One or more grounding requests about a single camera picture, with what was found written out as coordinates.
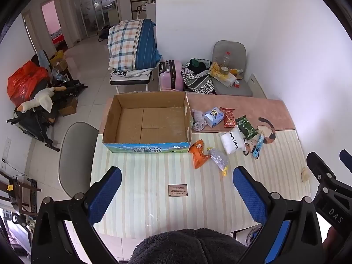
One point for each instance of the grey chair with clutter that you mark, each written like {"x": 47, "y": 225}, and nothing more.
{"x": 233, "y": 46}

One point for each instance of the purple cloth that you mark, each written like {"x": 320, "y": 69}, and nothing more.
{"x": 198, "y": 121}

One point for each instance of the small beige crumpled paper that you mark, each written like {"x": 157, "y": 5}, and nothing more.
{"x": 305, "y": 174}

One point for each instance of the white towel packet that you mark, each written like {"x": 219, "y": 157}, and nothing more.
{"x": 232, "y": 141}

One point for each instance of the silver glitter sponge packet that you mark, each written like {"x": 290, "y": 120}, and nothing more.
{"x": 218, "y": 159}

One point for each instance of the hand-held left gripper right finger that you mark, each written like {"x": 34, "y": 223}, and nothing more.
{"x": 249, "y": 195}

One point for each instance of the blue snack packet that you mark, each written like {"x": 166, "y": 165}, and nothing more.
{"x": 258, "y": 147}

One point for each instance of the plaid bedding bundle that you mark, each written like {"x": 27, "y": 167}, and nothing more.
{"x": 129, "y": 44}

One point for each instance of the cardboard box with yellow bag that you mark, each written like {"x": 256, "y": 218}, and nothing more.
{"x": 59, "y": 60}

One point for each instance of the person's dark fleece clothing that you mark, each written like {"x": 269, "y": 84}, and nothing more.
{"x": 189, "y": 247}

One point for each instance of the orange snack packet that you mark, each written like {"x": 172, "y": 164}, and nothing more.
{"x": 198, "y": 155}

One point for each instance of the white board leaning on wall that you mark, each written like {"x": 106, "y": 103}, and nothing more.
{"x": 255, "y": 86}

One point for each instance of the folding bed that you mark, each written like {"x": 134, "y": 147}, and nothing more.
{"x": 132, "y": 78}

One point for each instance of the small brown cardboard box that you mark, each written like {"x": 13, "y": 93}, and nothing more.
{"x": 68, "y": 107}

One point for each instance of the clear plastic bottle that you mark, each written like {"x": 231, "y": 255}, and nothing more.
{"x": 225, "y": 59}

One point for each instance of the white goose plush toy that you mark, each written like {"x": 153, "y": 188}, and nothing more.
{"x": 44, "y": 99}

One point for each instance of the plain grey chair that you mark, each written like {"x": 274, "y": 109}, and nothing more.
{"x": 77, "y": 154}

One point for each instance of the wooden rack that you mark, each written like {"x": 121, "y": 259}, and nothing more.
{"x": 30, "y": 195}

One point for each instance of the red snack packet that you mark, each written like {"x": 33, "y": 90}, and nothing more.
{"x": 228, "y": 117}

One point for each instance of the blue star tissue packet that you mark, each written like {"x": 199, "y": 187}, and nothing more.
{"x": 214, "y": 117}

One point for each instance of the yellow plastic bag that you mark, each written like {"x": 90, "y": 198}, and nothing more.
{"x": 214, "y": 70}

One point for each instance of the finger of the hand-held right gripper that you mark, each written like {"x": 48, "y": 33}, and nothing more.
{"x": 347, "y": 158}
{"x": 320, "y": 170}

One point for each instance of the black and white patterned bag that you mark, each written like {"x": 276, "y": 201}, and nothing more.
{"x": 198, "y": 84}

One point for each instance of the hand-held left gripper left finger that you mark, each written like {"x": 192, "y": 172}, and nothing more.
{"x": 106, "y": 195}

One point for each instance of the pink suitcase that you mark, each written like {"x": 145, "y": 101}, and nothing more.
{"x": 177, "y": 74}

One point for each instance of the red plastic bag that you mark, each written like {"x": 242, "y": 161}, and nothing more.
{"x": 23, "y": 82}

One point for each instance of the black folded stroller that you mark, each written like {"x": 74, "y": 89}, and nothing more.
{"x": 35, "y": 123}

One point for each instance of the black bag on floor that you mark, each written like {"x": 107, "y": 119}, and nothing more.
{"x": 104, "y": 33}

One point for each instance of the green snack packet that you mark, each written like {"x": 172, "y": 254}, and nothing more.
{"x": 247, "y": 128}

